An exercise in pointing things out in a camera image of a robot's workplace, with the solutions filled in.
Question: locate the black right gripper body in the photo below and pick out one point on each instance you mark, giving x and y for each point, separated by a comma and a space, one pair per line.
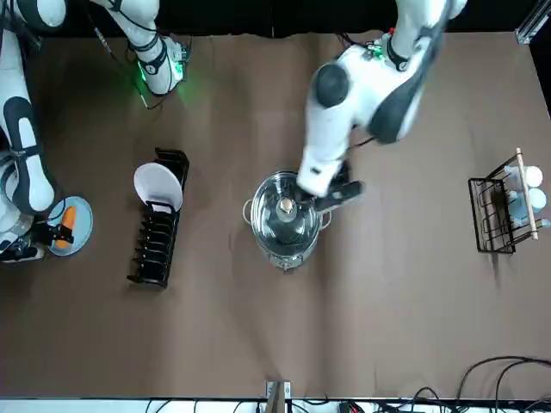
41, 232

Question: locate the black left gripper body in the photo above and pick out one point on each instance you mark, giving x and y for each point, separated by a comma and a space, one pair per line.
344, 193

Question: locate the yellow corn cob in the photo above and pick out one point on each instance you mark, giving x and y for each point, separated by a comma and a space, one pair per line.
67, 217

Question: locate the glass lid with chrome knob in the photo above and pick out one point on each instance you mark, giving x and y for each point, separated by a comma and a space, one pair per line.
284, 219

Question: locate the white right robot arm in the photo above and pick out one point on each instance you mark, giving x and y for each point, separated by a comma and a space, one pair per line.
30, 180

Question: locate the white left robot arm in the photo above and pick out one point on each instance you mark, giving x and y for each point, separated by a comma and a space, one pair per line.
340, 120

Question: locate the light blue round plate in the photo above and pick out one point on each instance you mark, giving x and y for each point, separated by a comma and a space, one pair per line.
82, 228

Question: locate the white round plate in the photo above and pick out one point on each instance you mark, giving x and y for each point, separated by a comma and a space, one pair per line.
157, 185

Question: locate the black slotted dish rack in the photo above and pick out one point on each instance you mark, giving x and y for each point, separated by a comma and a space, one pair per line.
155, 254

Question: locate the white cup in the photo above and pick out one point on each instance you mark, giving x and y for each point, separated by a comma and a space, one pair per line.
534, 175

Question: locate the light blue cup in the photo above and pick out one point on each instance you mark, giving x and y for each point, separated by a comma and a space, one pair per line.
537, 199

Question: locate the aluminium frame post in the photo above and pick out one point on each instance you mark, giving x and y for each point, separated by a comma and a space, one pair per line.
534, 21
277, 396

